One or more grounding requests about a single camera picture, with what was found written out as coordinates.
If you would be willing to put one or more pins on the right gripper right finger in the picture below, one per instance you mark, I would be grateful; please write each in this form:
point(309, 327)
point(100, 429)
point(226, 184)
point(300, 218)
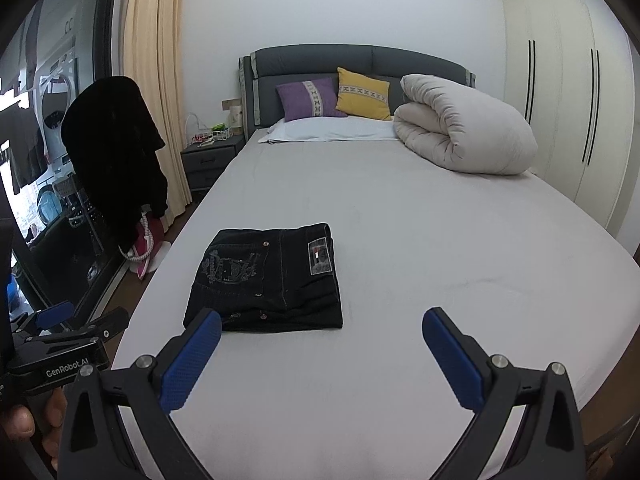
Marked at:
point(460, 358)

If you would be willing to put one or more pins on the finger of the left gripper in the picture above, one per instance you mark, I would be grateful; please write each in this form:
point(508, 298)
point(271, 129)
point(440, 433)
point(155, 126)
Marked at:
point(55, 315)

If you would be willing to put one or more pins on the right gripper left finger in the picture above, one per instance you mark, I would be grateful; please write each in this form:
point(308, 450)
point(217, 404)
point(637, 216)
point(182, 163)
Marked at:
point(181, 362)

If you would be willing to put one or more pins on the black jeans pant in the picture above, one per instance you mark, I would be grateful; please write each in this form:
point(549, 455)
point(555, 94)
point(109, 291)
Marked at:
point(272, 281)

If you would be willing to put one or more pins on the person's left hand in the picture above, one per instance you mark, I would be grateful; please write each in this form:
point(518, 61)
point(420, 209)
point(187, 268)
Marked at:
point(20, 425)

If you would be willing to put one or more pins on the pink white bag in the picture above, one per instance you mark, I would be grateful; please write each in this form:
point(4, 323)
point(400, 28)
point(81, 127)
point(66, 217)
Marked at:
point(150, 248)

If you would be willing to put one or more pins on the black hanging clothes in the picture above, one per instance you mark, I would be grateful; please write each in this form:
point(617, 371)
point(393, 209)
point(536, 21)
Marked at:
point(112, 141)

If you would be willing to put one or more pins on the dark grey nightstand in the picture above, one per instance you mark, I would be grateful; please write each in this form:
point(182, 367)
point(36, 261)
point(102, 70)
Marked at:
point(203, 165)

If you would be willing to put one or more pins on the beige folded duvet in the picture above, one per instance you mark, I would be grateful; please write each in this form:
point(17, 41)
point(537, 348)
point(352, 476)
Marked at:
point(462, 129)

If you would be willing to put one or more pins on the white pillow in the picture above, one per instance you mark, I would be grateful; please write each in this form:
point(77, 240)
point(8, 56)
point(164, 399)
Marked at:
point(329, 129)

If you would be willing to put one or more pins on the purple pillow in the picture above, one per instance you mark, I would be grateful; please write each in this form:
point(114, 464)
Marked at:
point(308, 99)

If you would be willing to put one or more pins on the yellow pillow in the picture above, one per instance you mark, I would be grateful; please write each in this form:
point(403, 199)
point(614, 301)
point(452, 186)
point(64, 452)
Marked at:
point(362, 96)

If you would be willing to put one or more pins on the cream wardrobe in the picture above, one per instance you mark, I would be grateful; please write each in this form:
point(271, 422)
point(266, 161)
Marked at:
point(569, 72)

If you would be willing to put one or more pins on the beige curtain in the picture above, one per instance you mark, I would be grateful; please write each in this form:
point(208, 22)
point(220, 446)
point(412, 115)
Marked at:
point(152, 57)

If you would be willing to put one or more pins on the white wire basket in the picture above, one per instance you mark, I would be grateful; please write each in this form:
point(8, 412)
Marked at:
point(198, 134)

